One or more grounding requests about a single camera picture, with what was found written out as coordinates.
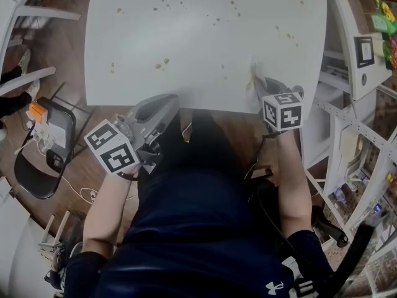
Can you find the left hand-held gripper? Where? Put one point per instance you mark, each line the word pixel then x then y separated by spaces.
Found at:
pixel 119 160

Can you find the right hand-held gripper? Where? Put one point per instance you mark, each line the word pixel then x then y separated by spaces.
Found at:
pixel 290 116

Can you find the white cleaning wipe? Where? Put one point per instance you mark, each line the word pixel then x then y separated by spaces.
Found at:
pixel 256 70

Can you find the person's left forearm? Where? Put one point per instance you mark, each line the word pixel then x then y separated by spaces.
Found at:
pixel 105 213

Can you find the person's right forearm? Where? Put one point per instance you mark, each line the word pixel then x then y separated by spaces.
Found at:
pixel 293 182

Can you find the white table with crumbs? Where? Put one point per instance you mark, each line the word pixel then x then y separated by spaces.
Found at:
pixel 201 42

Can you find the person's black trousers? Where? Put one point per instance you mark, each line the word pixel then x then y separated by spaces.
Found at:
pixel 204 144

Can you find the white shelf desk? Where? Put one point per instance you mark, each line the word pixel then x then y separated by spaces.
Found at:
pixel 347 57

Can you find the white paper sheet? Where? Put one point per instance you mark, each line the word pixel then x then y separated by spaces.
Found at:
pixel 58 135

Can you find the black framed picture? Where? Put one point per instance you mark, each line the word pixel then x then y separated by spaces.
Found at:
pixel 366 52

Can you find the black pouch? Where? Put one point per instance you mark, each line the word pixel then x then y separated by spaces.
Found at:
pixel 55 160

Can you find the orange box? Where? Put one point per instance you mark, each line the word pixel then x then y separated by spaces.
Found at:
pixel 38 112

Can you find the red flower pot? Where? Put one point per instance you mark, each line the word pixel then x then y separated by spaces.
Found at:
pixel 392 54

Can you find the person's navy shirt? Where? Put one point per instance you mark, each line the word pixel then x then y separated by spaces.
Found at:
pixel 192 234

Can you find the green box yellow flowers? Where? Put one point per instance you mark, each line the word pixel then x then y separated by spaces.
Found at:
pixel 383 23

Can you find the black folding chair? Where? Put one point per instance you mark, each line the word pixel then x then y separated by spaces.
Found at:
pixel 34 178

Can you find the small white table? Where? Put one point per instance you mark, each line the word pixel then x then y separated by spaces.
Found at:
pixel 46 11

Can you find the grey handheld device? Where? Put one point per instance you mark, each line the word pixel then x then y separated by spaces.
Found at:
pixel 59 273

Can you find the large white table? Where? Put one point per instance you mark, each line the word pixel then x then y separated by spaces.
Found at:
pixel 18 259

